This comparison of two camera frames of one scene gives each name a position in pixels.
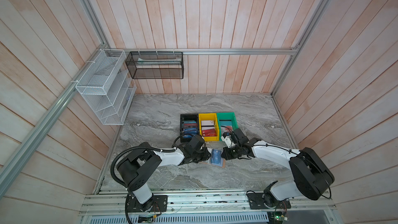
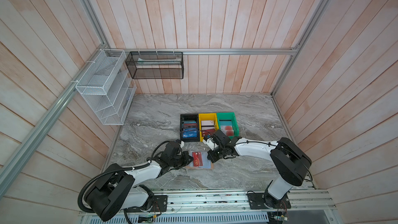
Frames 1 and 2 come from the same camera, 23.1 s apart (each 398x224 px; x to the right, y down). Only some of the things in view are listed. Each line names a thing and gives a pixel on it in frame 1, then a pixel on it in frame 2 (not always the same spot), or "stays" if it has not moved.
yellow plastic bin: [209, 116] stays
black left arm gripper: [205, 155] → [186, 162]
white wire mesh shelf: [108, 85] stays
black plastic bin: [193, 117] stays
